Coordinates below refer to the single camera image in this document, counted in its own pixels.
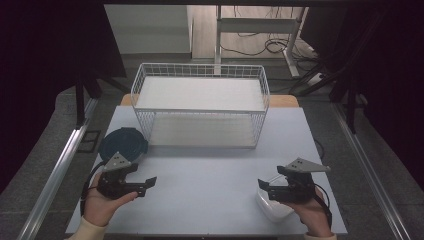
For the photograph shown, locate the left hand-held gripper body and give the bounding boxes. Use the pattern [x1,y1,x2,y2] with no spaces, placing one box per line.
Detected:
[96,152,136,201]

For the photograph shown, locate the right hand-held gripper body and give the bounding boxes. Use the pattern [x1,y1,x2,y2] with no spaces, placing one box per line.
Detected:
[269,157,332,204]

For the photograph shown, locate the white square plastic container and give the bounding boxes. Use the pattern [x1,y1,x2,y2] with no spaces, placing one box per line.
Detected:
[254,174,296,224]

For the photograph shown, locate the round container dark blue lid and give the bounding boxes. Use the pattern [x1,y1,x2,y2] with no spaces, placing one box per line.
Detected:
[98,127,149,164]

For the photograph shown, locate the white wire shelf rack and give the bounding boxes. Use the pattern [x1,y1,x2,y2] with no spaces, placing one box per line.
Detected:
[130,62,271,150]

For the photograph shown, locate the person's left hand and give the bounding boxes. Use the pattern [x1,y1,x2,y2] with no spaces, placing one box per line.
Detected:
[82,173,139,228]

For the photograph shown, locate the person's right hand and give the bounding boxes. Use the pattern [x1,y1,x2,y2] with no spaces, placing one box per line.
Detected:
[289,188,334,238]

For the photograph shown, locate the light wooden board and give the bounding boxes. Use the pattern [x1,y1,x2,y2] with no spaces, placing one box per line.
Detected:
[119,94,300,108]

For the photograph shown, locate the black metal stand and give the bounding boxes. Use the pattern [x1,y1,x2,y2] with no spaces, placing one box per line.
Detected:
[289,63,369,134]
[74,71,132,130]

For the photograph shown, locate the white power strip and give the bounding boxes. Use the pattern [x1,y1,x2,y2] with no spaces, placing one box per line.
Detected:
[306,72,325,86]

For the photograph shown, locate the black curtain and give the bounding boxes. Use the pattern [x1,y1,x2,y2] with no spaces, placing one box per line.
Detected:
[299,4,424,193]
[0,0,128,194]

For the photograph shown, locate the white cabinet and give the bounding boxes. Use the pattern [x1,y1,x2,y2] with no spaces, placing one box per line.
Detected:
[103,4,195,55]

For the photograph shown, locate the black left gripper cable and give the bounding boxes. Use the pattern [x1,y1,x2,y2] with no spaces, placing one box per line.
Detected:
[79,161,108,218]

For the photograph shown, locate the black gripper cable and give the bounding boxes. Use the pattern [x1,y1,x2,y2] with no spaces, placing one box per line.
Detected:
[79,161,108,218]
[313,183,334,231]

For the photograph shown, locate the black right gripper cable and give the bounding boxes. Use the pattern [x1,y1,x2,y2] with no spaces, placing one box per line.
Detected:
[313,183,334,231]

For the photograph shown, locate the thin black cable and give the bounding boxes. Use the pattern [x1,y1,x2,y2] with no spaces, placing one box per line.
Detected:
[313,138,326,162]

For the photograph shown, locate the black floor frame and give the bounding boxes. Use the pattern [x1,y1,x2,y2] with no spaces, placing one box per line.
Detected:
[77,129,102,154]

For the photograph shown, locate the aluminium rail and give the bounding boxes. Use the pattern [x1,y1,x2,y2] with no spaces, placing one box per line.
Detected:
[331,101,413,240]
[16,98,99,240]

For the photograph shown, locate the black floor cables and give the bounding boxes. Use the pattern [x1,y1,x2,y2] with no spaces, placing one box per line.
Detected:
[219,5,323,58]

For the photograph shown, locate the white metal desk frame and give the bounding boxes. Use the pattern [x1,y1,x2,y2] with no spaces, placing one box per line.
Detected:
[214,4,302,78]

